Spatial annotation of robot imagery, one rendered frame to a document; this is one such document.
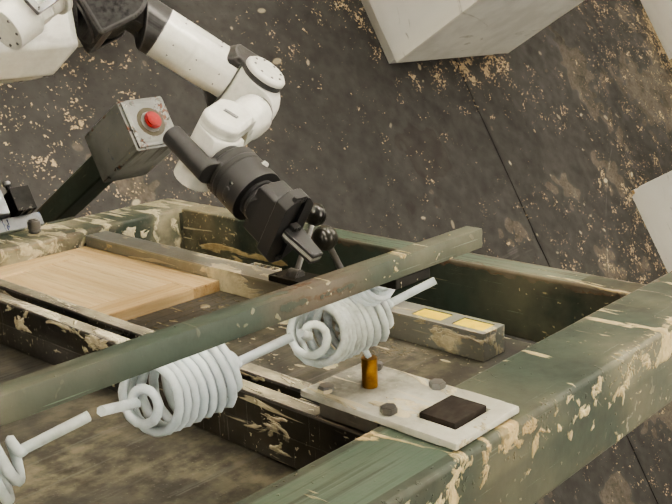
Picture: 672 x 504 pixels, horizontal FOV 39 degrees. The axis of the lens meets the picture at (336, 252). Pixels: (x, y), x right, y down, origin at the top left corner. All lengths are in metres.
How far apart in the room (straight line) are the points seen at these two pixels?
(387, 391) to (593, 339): 0.28
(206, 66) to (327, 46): 2.43
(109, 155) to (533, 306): 1.05
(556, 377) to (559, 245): 3.66
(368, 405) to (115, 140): 1.33
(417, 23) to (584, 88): 1.57
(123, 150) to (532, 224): 2.76
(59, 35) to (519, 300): 0.84
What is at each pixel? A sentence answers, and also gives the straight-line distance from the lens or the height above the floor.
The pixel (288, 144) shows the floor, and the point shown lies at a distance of 3.68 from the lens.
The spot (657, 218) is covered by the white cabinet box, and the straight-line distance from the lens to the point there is 5.32.
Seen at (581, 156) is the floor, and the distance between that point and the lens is 5.13.
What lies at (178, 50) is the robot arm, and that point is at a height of 1.35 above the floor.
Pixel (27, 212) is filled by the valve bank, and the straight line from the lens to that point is 2.12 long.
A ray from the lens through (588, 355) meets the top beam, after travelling 1.07.
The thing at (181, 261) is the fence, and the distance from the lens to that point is 1.72.
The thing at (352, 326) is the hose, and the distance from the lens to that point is 0.88.
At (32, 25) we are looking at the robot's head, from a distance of 1.46.
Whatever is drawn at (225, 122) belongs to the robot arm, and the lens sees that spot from 1.45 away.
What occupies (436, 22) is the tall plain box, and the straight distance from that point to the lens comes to 4.10.
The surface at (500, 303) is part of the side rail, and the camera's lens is 1.57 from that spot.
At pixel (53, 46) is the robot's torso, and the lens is 1.60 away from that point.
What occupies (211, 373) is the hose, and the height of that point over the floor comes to 1.91.
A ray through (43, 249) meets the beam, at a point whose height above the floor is 0.90.
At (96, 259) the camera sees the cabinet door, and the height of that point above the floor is 0.98.
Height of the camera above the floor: 2.53
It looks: 45 degrees down
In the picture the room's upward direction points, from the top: 59 degrees clockwise
